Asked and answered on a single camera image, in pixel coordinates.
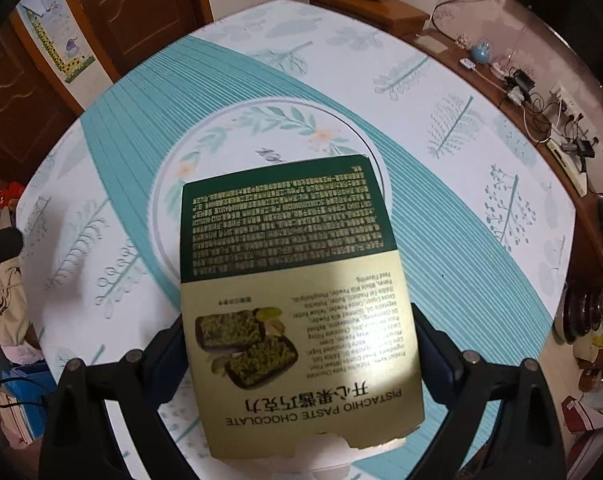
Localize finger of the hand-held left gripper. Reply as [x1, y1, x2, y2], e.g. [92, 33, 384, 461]
[0, 227, 24, 262]

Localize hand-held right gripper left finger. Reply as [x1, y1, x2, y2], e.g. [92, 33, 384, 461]
[38, 317, 202, 480]

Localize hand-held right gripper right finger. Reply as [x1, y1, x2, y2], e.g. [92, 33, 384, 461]
[414, 305, 567, 480]

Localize green and cream chocolate box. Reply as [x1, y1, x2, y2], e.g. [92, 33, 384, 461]
[180, 156, 426, 461]

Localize red packets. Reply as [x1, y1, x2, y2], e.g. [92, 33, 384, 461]
[0, 182, 23, 208]

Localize beige cloth bag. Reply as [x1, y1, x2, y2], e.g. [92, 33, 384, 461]
[0, 260, 32, 348]

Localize brown wooden door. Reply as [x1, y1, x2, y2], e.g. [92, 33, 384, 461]
[56, 0, 214, 86]
[0, 25, 79, 181]

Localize blue plastic crate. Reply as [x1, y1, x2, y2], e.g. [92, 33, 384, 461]
[1, 365, 57, 411]

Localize dark ceramic jar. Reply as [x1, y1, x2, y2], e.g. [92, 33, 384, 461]
[564, 284, 603, 343]

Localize red gift box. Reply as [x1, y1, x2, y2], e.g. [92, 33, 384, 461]
[561, 395, 603, 436]

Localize white power strip with plugs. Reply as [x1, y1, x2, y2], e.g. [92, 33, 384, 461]
[546, 137, 589, 197]

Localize low wooden cabinet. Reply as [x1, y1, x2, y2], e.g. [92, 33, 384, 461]
[304, 0, 431, 36]

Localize black television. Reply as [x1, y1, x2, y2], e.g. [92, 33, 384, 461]
[514, 0, 603, 68]

